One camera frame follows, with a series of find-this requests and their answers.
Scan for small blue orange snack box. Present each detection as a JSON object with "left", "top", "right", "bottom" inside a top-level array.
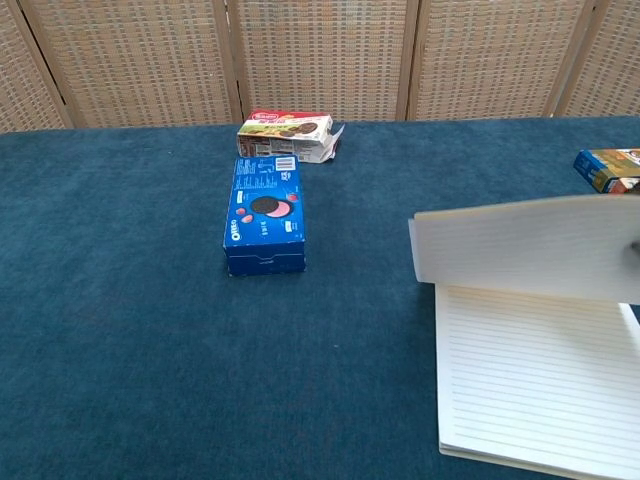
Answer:
[{"left": 573, "top": 148, "right": 640, "bottom": 196}]

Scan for woven bamboo screen panel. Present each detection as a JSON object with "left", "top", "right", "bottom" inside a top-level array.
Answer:
[
  {"left": 405, "top": 0, "right": 599, "bottom": 121},
  {"left": 222, "top": 0, "right": 420, "bottom": 124},
  {"left": 17, "top": 0, "right": 244, "bottom": 129},
  {"left": 0, "top": 0, "right": 76, "bottom": 134},
  {"left": 552, "top": 0, "right": 640, "bottom": 119}
]

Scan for blue Oreo cookie box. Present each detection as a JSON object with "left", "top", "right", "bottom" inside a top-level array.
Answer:
[{"left": 222, "top": 154, "right": 307, "bottom": 277}]

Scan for dark blue carpet tabletop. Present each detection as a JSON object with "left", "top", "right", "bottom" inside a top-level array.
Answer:
[{"left": 0, "top": 115, "right": 640, "bottom": 480}]

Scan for white lined notepad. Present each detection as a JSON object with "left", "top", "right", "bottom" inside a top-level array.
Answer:
[{"left": 408, "top": 193, "right": 640, "bottom": 480}]

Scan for white red chocolate biscuit box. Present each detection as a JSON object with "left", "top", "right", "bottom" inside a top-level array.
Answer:
[{"left": 236, "top": 110, "right": 347, "bottom": 165}]

